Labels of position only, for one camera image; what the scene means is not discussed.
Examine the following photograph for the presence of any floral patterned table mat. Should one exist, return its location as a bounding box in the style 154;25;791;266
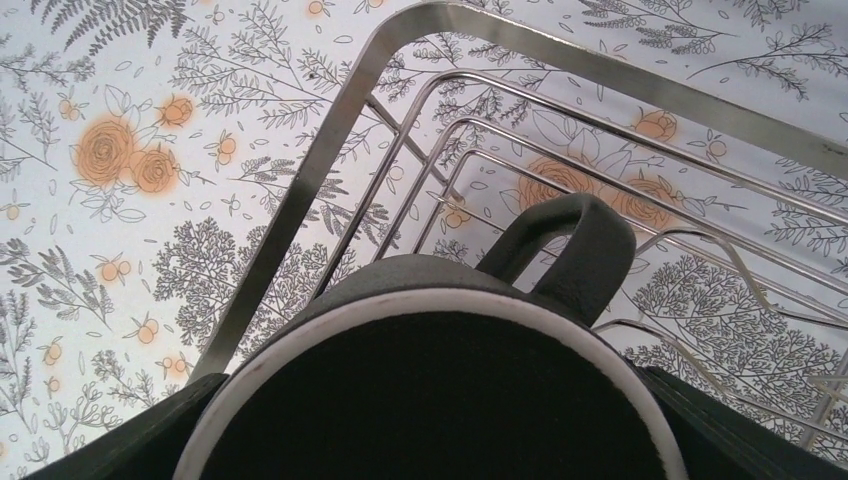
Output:
0;0;848;480

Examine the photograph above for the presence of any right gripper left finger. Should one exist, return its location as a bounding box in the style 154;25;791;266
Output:
27;373;228;480

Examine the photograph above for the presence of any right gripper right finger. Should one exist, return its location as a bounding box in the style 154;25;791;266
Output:
636;367;847;480

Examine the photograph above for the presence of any metal wire dish rack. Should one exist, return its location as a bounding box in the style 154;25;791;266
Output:
196;1;847;466

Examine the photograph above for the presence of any black matte mug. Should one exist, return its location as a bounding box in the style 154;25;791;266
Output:
174;193;687;479

